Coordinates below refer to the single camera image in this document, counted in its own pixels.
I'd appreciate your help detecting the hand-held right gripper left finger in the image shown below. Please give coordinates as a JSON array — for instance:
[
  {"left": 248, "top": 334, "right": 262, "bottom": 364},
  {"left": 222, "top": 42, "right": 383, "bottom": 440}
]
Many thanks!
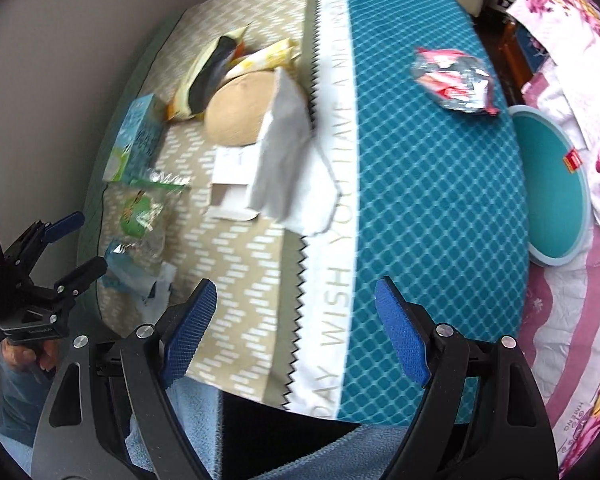
[{"left": 30, "top": 280, "right": 221, "bottom": 480}]

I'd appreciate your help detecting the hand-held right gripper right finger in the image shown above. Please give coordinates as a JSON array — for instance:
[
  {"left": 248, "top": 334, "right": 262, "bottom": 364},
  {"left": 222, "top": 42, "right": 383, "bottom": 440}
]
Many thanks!
[{"left": 374, "top": 276, "right": 561, "bottom": 480}]

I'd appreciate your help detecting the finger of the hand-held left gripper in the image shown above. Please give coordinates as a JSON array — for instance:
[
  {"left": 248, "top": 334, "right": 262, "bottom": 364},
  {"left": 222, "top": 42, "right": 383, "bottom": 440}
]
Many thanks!
[
  {"left": 2, "top": 211, "right": 87, "bottom": 267},
  {"left": 30, "top": 255, "right": 109, "bottom": 307}
]

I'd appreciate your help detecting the light blue carton box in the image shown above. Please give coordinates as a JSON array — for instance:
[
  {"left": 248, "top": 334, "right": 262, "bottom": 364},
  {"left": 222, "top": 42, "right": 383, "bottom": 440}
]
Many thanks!
[{"left": 102, "top": 94, "right": 168, "bottom": 183}]

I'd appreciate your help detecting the teal plastic basin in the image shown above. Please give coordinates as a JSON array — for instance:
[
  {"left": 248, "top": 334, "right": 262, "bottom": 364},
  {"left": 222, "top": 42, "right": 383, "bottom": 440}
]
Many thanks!
[{"left": 509, "top": 105, "right": 592, "bottom": 267}]

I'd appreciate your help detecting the red and silver foil packet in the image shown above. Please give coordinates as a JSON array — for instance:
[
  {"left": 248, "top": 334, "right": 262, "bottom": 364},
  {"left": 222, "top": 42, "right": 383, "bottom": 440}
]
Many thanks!
[{"left": 412, "top": 47, "right": 503, "bottom": 117}]

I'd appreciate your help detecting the yellow floral snack packet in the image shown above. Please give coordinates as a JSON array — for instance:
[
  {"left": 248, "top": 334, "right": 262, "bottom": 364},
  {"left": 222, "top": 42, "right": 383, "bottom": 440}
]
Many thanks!
[{"left": 225, "top": 39, "right": 301, "bottom": 81}]

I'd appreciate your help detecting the person's left forearm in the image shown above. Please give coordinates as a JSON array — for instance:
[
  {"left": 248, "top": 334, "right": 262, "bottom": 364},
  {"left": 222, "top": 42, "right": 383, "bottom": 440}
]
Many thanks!
[{"left": 0, "top": 370, "right": 47, "bottom": 448}]

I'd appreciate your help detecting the person's left hand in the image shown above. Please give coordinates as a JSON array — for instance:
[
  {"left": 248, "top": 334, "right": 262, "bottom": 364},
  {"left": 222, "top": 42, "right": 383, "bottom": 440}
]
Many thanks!
[{"left": 1, "top": 342, "right": 57, "bottom": 383}]

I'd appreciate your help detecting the green clear plastic wrapper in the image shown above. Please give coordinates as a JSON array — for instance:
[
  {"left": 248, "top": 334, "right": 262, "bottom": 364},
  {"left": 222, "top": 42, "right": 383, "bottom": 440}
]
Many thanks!
[{"left": 120, "top": 170, "right": 191, "bottom": 236}]

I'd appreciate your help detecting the person's light blue clothing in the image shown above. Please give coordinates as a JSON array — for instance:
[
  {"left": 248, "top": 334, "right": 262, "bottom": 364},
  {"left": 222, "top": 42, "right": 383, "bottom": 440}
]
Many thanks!
[{"left": 127, "top": 377, "right": 406, "bottom": 480}]

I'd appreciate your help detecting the teal and beige patterned tablecloth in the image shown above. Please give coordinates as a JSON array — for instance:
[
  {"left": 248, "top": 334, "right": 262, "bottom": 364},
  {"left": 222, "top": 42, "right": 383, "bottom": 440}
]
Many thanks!
[{"left": 77, "top": 0, "right": 531, "bottom": 426}]

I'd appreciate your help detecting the small white carton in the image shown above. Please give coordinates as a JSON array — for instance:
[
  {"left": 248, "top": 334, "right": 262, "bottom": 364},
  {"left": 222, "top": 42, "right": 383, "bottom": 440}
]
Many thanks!
[{"left": 205, "top": 146, "right": 263, "bottom": 222}]

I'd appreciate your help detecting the pink floral bedsheet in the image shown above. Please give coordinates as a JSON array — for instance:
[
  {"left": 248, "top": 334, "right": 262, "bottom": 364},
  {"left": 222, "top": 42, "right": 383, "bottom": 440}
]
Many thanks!
[{"left": 505, "top": 0, "right": 600, "bottom": 466}]

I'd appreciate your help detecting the white tissue paper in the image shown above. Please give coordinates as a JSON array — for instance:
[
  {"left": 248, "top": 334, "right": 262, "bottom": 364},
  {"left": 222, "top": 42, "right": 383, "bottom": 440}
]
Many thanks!
[{"left": 250, "top": 67, "right": 341, "bottom": 236}]

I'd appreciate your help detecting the tan round ball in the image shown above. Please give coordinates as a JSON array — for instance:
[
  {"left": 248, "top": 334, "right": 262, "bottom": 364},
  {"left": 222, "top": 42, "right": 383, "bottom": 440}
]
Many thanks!
[{"left": 203, "top": 71, "right": 281, "bottom": 147}]

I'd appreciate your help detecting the black and yellow snack packet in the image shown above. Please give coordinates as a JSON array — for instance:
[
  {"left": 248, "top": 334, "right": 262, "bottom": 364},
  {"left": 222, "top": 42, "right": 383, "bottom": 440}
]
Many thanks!
[{"left": 166, "top": 22, "right": 253, "bottom": 121}]

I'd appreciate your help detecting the wooden bed frame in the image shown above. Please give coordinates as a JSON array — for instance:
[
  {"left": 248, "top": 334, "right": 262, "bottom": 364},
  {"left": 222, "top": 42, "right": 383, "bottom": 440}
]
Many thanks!
[{"left": 497, "top": 25, "right": 541, "bottom": 86}]

